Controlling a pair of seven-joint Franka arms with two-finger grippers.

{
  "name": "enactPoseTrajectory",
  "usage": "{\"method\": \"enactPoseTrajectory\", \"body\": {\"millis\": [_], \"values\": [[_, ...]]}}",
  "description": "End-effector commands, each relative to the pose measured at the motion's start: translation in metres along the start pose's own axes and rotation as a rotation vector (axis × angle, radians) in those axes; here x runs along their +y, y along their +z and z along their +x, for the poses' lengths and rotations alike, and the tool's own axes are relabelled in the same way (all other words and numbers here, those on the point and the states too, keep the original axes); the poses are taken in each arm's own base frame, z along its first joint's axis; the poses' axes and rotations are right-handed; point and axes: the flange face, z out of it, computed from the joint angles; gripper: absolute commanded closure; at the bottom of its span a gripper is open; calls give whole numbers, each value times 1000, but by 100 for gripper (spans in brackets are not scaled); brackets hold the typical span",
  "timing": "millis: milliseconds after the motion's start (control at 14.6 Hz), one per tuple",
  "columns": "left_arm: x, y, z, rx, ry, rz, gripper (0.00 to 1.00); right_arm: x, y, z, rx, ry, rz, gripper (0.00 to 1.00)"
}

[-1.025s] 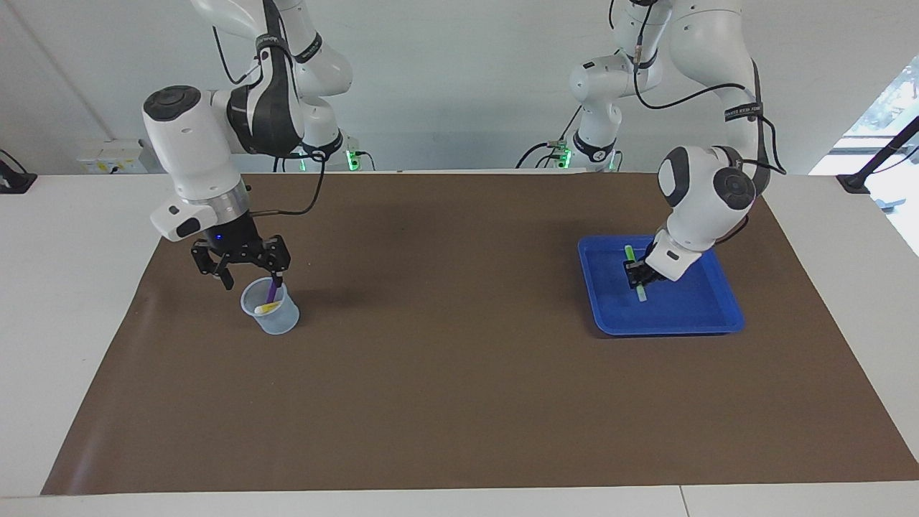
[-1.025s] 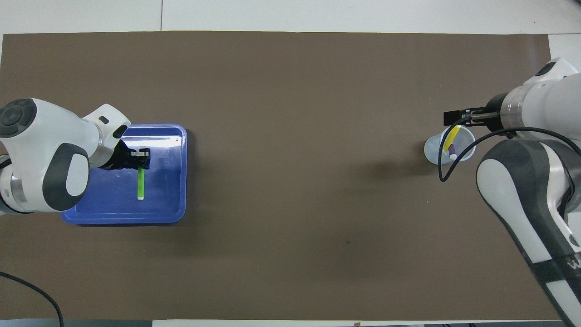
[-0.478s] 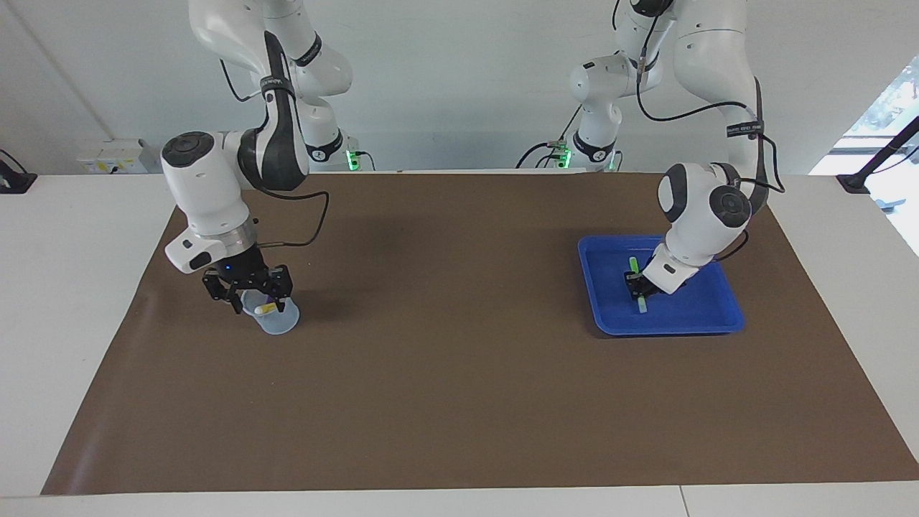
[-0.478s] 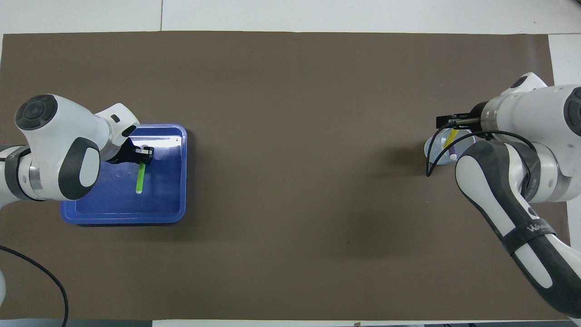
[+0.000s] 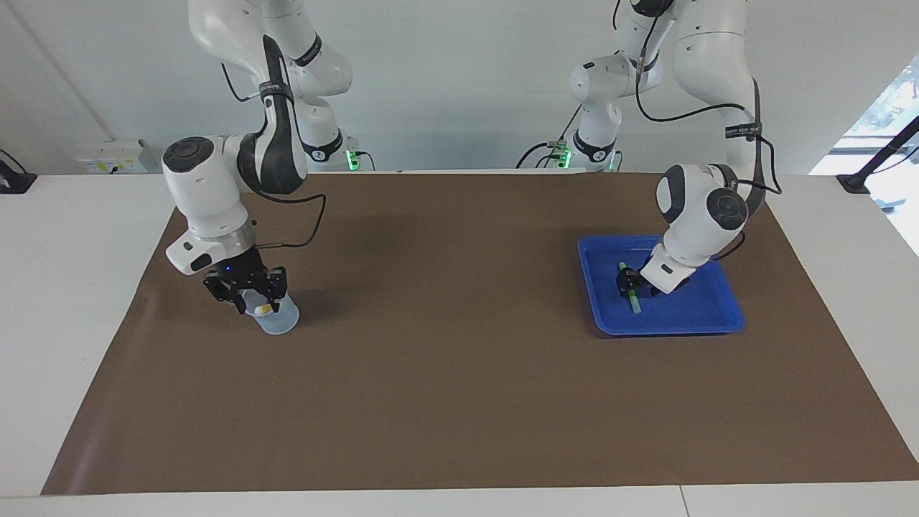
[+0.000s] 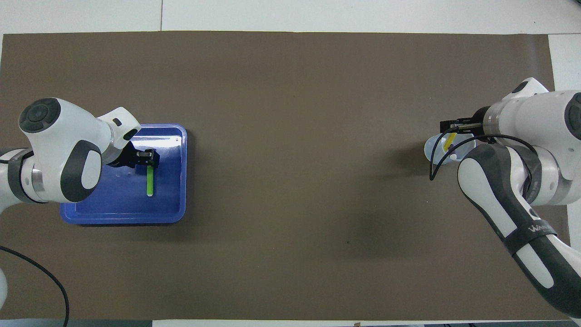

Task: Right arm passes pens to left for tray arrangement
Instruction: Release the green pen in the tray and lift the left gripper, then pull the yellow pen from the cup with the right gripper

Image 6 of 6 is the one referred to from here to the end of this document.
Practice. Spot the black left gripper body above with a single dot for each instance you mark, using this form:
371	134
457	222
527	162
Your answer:
125	158

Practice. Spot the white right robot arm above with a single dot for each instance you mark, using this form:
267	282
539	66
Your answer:
535	113

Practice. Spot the blue plastic tray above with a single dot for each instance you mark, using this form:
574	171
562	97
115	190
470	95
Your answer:
168	200

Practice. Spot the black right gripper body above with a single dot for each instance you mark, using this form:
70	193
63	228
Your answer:
480	121

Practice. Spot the yellow pen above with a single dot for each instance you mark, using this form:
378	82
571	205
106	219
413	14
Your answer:
449	141

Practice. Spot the brown table mat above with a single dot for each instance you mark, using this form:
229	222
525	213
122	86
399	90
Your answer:
290	91

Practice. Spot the green pen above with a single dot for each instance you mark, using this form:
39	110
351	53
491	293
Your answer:
150	181

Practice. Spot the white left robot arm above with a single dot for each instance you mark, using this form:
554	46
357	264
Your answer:
50	136

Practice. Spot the clear plastic cup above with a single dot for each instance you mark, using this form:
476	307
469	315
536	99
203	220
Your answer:
429	150

